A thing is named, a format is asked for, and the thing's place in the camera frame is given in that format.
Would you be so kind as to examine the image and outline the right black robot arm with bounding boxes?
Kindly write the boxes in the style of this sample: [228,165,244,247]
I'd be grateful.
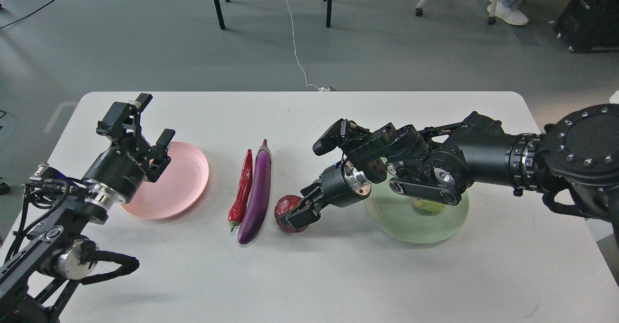
[278,103,619,231]

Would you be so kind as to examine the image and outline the purple eggplant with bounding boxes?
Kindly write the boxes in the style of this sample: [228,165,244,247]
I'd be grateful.
[238,139,272,245]

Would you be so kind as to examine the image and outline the red pomegranate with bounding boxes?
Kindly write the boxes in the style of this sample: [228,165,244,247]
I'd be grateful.
[274,195,308,233]

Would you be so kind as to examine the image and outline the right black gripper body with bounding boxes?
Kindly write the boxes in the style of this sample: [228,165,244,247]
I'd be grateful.
[314,161,371,208]

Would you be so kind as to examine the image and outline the white cable on floor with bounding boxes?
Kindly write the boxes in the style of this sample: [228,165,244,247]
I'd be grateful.
[278,0,332,92]

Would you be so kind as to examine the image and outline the person's white shoes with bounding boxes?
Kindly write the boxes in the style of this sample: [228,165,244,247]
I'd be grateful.
[495,0,529,26]

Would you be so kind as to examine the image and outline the yellow-green guava fruit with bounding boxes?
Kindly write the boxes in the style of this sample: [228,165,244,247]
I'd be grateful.
[412,198,446,216]

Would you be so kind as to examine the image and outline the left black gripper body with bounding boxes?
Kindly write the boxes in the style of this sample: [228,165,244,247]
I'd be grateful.
[83,139,158,204]

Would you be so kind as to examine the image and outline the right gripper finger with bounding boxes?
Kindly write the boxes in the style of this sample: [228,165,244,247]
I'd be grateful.
[280,201,322,230]
[300,180,324,203]

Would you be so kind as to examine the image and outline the green plate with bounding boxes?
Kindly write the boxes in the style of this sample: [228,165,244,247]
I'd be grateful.
[364,182,470,244]

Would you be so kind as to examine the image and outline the pink plate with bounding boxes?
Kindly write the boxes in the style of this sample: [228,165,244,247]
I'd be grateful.
[122,142,209,220]

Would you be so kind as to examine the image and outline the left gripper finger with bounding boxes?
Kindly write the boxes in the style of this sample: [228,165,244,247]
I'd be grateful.
[96,92,153,144]
[145,129,176,183]

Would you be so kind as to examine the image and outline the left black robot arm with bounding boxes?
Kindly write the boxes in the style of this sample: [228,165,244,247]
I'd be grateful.
[0,93,175,323]

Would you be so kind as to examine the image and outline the red chili pepper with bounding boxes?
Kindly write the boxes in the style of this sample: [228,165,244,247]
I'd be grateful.
[228,149,253,232]

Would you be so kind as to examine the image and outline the black equipment case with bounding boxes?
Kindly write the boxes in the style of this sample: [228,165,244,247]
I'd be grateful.
[554,0,619,53]

